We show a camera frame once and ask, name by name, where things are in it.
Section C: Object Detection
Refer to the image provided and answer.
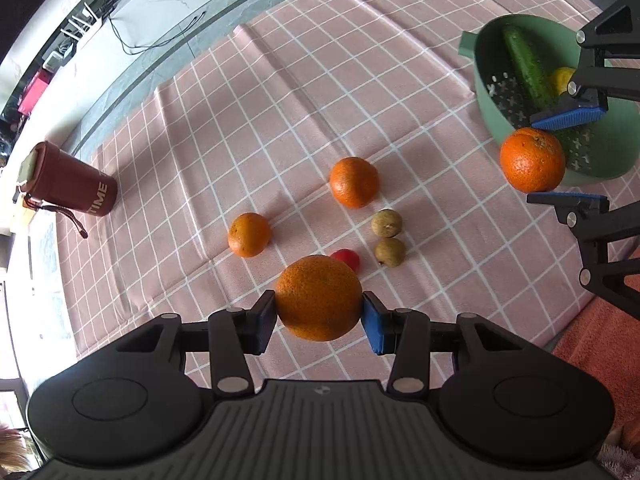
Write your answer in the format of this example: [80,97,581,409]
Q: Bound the pink red box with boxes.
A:
[17,72,53,113]

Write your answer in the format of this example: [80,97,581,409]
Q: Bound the red tomato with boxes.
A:
[330,248,361,275]

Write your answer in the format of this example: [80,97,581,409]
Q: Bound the black cable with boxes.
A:
[107,10,207,56]

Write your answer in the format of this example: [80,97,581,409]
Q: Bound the medium orange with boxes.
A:
[329,156,381,209]

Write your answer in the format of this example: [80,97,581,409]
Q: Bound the orange fuzzy cloth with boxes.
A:
[552,297,640,431]

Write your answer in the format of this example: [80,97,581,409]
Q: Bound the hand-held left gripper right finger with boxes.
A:
[362,290,538,395]

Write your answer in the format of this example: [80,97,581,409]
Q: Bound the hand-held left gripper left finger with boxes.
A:
[102,290,278,395]

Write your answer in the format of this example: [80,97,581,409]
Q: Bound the green cucumber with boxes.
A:
[502,25,558,113]

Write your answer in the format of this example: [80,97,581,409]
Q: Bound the small orange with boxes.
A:
[227,212,272,258]

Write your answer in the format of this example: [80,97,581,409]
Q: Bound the green colander bowl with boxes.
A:
[457,14,640,180]

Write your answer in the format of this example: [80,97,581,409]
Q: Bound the pink checked tablecloth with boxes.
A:
[50,0,640,381]

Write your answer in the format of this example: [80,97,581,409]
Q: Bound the white router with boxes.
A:
[62,2,103,41]

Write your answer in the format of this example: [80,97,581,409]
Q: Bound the dark red tumbler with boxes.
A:
[14,141,119,239]

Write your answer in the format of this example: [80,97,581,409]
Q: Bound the large orange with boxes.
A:
[275,255,363,343]
[499,127,567,194]

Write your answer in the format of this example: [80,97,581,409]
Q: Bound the brown kiwi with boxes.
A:
[375,238,407,268]
[370,208,404,239]

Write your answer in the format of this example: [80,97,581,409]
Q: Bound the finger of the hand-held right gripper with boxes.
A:
[526,191,640,318]
[529,0,640,132]

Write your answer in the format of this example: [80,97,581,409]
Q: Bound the yellow pear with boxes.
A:
[548,66,577,97]

